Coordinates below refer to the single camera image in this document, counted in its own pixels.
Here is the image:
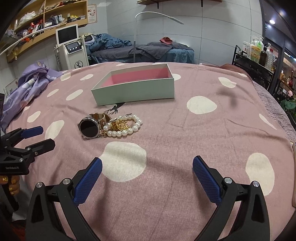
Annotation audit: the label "brown strap wristwatch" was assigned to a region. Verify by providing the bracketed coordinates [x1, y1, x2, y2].
[78, 113, 111, 139]

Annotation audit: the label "white pearl bracelet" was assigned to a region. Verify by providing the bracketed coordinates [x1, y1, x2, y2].
[103, 113, 143, 138]

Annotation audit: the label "gold chain jewelry pile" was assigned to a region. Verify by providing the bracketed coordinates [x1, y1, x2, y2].
[99, 118, 130, 138]

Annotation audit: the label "left hand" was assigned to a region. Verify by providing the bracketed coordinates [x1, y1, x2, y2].
[0, 176, 20, 196]

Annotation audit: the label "purple floral blanket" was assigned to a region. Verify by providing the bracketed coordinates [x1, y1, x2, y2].
[1, 61, 62, 131]

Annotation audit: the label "white beauty machine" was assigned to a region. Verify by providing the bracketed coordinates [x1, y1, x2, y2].
[54, 24, 89, 71]

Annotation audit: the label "pink polka dot bedspread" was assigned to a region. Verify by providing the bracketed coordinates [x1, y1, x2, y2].
[8, 63, 295, 240]

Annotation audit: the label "blue massage bed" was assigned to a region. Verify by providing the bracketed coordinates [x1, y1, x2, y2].
[89, 41, 195, 64]

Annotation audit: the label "crumpled blue sheets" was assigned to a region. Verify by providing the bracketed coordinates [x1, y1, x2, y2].
[88, 33, 132, 53]

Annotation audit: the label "mint box pink interior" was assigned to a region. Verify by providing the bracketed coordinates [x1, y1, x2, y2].
[91, 64, 175, 106]

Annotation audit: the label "black trolley rack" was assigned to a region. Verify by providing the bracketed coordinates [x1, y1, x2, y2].
[232, 45, 273, 90]

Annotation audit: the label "dark grey blanket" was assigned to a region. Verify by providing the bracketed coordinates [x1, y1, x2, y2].
[91, 41, 195, 61]

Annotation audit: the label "clear bottle on trolley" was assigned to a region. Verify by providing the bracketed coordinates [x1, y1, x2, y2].
[265, 47, 275, 71]

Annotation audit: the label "dark bottle on trolley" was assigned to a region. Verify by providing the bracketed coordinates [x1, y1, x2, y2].
[259, 46, 267, 66]

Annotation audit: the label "red cloth on bed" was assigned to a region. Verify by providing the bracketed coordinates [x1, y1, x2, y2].
[159, 37, 173, 45]

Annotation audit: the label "green label bottle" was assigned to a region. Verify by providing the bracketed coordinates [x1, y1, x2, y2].
[250, 39, 263, 63]

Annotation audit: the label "white arc floor lamp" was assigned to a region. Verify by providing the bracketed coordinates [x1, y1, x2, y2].
[133, 11, 184, 63]

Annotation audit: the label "wooden wall shelf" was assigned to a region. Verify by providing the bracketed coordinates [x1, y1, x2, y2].
[1, 0, 88, 63]

